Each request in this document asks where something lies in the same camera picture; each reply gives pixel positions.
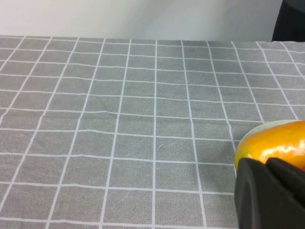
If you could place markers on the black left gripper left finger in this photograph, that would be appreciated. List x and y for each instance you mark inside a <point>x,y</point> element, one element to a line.
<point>257,202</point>

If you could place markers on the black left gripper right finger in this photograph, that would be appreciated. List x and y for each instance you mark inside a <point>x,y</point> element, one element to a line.
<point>286,174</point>

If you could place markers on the pale green bowl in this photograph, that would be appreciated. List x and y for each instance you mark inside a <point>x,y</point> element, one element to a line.
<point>257,127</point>

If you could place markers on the grey white-grid tablecloth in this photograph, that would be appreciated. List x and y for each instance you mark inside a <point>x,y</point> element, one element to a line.
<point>143,119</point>

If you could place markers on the black trousers with white print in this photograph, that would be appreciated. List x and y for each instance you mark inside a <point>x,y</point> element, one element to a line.
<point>290,23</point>

